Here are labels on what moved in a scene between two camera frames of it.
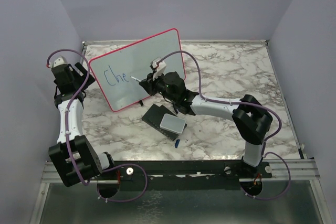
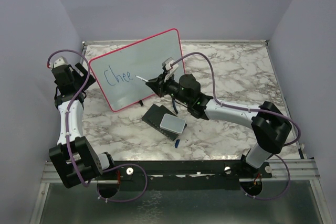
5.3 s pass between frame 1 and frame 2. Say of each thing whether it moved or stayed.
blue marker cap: stayed
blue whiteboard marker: moved
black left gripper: stayed
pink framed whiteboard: stayed
